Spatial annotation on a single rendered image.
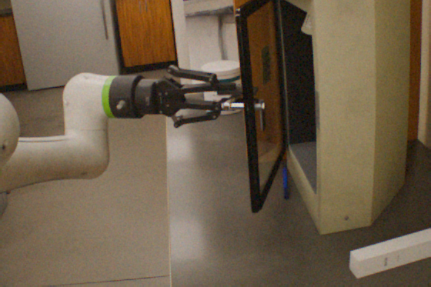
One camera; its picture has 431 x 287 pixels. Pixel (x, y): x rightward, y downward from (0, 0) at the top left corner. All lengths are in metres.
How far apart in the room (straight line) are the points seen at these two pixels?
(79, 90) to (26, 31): 4.92
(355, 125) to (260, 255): 0.30
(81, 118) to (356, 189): 0.59
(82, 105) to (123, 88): 0.10
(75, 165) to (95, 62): 4.88
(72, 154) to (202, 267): 0.35
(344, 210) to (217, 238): 0.26
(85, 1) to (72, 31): 0.38
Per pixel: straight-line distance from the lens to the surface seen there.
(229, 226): 1.07
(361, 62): 0.90
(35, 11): 5.94
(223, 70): 1.62
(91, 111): 1.10
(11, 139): 0.70
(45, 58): 6.02
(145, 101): 1.04
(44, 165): 0.99
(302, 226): 1.05
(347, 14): 0.87
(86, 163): 1.09
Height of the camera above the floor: 1.52
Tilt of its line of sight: 21 degrees down
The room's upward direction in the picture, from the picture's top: 6 degrees counter-clockwise
